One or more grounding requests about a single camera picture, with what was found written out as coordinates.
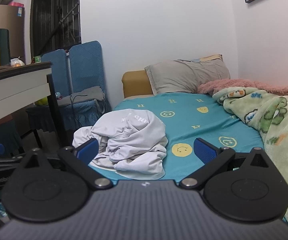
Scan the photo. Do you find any teal smiley bed sheet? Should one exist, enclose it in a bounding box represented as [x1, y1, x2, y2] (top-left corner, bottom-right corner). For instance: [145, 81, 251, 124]
[88, 92, 265, 187]

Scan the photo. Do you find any white shirt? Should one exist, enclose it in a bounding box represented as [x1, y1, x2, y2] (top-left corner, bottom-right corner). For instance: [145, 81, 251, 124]
[72, 109, 169, 180]

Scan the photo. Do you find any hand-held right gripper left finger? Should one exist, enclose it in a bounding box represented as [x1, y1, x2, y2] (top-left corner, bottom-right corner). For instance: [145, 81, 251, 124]
[19, 138, 114, 190]

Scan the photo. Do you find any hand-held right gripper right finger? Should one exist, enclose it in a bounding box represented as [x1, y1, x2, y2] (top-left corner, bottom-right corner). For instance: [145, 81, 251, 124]
[179, 137, 274, 190]

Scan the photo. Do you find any grey pillow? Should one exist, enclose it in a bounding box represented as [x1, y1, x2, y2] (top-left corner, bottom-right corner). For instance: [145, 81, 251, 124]
[144, 57, 231, 96]

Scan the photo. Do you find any black cable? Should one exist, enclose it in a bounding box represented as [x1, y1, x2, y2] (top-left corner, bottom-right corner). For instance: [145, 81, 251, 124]
[70, 94, 88, 128]

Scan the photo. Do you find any dark teal covered chair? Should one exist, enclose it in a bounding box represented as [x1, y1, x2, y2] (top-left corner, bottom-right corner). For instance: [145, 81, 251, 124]
[0, 121, 24, 157]

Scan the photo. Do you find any gold refrigerator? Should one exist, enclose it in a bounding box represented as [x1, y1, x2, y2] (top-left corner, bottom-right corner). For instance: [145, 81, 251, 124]
[0, 4, 25, 63]

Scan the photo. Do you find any tan pillow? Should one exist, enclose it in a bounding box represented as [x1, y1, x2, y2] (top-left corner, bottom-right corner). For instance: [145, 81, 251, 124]
[191, 54, 224, 62]

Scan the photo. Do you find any dark barred window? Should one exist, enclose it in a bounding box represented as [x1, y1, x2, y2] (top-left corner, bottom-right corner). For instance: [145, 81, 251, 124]
[30, 0, 81, 55]

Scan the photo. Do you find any yellow bed headboard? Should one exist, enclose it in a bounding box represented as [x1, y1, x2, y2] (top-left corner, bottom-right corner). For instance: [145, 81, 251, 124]
[121, 70, 154, 98]

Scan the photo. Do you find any white desk with dark top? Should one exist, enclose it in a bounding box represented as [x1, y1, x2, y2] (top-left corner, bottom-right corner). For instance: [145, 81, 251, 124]
[0, 61, 68, 153]

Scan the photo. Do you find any green cartoon blanket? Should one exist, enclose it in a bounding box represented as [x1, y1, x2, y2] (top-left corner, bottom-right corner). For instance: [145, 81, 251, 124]
[212, 87, 288, 238]

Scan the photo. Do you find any pink fluffy blanket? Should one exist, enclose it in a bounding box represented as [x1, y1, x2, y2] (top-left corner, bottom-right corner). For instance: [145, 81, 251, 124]
[197, 79, 288, 103]

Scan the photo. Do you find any grey cloth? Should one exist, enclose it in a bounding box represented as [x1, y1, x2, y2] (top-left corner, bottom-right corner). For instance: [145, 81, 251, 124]
[56, 86, 107, 105]

